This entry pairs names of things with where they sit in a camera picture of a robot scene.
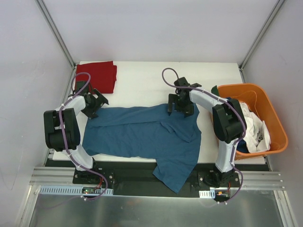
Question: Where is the right white cable duct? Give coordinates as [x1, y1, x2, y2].
[199, 190, 215, 199]

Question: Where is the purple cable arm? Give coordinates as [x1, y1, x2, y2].
[161, 68, 244, 204]
[59, 72, 108, 201]

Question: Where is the aluminium frame post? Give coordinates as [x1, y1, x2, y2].
[239, 0, 286, 70]
[35, 0, 76, 68]

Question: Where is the aluminium front rail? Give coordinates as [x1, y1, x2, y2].
[30, 166, 286, 191]

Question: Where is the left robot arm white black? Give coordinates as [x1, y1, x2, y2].
[43, 81, 108, 184]

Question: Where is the teal blue t shirt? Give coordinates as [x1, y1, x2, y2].
[82, 104, 202, 193]

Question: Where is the left aluminium frame post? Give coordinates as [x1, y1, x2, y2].
[35, 0, 76, 68]

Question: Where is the dark green t shirt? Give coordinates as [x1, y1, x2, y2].
[211, 86, 220, 96]

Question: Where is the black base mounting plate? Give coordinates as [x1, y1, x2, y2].
[72, 161, 240, 198]

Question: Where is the orange plastic basket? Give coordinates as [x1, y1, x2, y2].
[217, 83, 288, 160]

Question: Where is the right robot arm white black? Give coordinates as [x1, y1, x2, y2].
[168, 77, 246, 188]

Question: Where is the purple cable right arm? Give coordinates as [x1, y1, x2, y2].
[161, 68, 244, 204]

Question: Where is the left white cable duct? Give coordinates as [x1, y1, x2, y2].
[40, 186, 114, 196]

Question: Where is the royal blue t shirt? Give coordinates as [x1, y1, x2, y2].
[237, 140, 249, 153]

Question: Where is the right aluminium frame post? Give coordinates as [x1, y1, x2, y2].
[239, 0, 286, 70]

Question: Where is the white t shirt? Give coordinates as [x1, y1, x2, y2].
[240, 102, 271, 154]

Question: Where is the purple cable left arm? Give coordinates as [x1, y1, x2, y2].
[59, 72, 108, 201]

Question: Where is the folded red t shirt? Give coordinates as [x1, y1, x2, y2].
[76, 61, 117, 94]

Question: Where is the white cable duct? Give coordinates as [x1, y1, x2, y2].
[40, 186, 114, 196]
[199, 190, 215, 199]

